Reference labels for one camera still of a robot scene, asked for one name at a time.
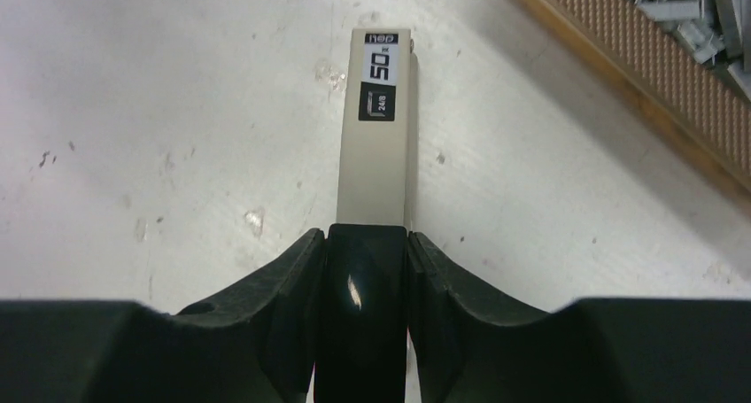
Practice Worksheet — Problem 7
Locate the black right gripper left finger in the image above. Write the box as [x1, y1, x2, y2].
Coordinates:
[1, 229, 325, 402]

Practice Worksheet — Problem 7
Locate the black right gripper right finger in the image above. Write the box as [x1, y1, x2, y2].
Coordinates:
[407, 233, 750, 402]

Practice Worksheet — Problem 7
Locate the brown wooden tray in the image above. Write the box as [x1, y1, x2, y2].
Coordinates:
[521, 0, 750, 205]

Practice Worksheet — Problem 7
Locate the pile of grey staples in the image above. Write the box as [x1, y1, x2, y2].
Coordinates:
[628, 0, 750, 102]

